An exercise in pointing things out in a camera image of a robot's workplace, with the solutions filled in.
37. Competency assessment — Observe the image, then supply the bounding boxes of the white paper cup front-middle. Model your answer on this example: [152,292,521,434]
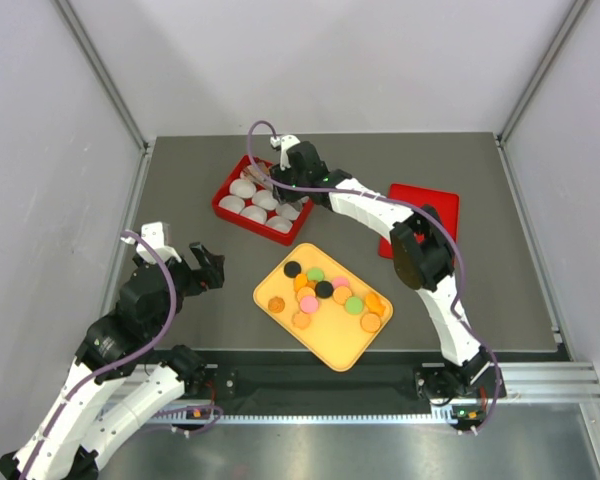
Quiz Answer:
[239,205,268,225]

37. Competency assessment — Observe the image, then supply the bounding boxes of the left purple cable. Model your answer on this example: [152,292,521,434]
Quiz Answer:
[22,229,177,480]

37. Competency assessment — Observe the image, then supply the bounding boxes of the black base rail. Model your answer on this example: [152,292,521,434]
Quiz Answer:
[144,348,511,416]

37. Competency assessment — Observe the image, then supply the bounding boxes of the white paper cup centre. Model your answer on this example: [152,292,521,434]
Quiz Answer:
[251,189,279,211]

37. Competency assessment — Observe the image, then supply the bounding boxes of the green sandwich cookie top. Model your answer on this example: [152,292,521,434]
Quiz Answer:
[306,267,325,282]

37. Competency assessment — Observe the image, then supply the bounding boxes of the pink sandwich cookie top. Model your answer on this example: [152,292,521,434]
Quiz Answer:
[331,276,350,289]

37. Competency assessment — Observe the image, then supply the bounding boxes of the orange fish cookie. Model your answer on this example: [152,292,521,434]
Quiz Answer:
[364,292,385,318]
[293,273,309,292]

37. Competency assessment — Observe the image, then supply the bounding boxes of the green sandwich cookie right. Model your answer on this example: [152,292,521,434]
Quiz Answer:
[344,296,365,315]

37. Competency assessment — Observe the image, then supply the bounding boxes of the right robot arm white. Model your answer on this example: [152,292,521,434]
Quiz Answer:
[269,135,491,405]

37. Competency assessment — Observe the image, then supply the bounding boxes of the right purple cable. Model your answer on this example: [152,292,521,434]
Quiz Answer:
[246,120,504,436]

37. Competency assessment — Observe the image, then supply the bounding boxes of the yellow tray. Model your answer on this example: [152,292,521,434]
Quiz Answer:
[253,243,393,372]

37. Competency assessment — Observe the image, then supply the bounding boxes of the white paper cup front-left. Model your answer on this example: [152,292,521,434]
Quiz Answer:
[218,195,246,214]

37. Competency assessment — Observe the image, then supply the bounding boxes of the white paper cup middle-left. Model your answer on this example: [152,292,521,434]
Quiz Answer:
[229,178,257,199]

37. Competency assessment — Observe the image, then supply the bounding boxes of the pink sandwich cookie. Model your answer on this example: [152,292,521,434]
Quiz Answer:
[331,276,350,289]
[299,295,320,314]

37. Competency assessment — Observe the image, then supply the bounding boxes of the black sandwich cookie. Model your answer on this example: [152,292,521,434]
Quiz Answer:
[283,261,302,279]
[314,280,334,299]

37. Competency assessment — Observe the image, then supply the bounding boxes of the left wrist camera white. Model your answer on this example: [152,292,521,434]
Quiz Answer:
[121,222,182,265]

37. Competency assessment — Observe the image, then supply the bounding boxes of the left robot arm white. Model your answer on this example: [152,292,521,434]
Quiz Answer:
[0,242,225,479]

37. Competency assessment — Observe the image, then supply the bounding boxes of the toothed cable duct strip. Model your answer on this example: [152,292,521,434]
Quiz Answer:
[149,404,480,426]

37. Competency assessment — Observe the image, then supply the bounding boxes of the metal tongs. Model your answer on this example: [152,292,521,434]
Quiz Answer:
[239,160,281,189]

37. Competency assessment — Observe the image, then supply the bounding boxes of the orange leaf cookie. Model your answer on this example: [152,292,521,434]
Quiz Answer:
[291,311,312,330]

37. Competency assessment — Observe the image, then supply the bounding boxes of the round dotted biscuit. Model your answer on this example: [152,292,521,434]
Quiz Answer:
[332,285,353,305]
[360,313,382,333]
[296,286,316,302]

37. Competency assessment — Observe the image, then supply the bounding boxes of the red box lid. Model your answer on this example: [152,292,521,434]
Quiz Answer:
[380,184,459,277]

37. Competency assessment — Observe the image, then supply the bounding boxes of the white paper cup front-right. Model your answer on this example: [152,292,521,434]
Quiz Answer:
[265,215,293,234]

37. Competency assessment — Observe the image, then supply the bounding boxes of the orange fish cookie left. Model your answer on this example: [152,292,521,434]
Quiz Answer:
[293,273,309,292]

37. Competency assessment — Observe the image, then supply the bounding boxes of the red cookie box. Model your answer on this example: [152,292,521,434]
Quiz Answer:
[211,155,313,246]

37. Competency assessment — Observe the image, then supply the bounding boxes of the orange fish cookie right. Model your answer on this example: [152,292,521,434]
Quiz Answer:
[364,292,385,318]

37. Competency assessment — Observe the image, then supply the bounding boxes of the aluminium frame right post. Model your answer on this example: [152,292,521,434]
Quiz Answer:
[495,0,592,148]

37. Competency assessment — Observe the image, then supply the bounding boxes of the pink sandwich cookie lower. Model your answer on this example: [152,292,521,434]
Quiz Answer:
[299,295,320,314]

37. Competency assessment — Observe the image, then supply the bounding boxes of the white paper cup back-left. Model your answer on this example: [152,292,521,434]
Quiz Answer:
[239,160,274,184]

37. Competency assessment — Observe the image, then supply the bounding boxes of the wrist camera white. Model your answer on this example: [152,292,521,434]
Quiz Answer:
[270,135,300,170]
[121,222,182,265]

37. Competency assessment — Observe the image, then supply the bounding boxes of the aluminium frame left post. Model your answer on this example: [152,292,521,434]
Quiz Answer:
[50,0,149,152]

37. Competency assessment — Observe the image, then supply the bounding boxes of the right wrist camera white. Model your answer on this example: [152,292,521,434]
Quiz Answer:
[270,135,300,170]

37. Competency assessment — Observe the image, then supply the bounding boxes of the aluminium frame post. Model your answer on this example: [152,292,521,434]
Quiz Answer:
[495,0,592,148]
[50,0,149,152]

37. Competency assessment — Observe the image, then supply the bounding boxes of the black sandwich cookie top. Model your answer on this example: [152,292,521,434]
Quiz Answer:
[283,261,302,279]

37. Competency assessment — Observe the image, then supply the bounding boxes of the purple cable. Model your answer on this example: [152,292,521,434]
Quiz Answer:
[22,229,177,480]
[246,120,504,436]

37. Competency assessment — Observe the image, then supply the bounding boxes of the green sandwich cookie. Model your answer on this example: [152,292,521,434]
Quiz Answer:
[306,267,325,282]
[344,296,365,315]

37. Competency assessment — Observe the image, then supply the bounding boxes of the orange swirl cookie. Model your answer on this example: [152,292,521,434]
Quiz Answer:
[267,296,286,314]

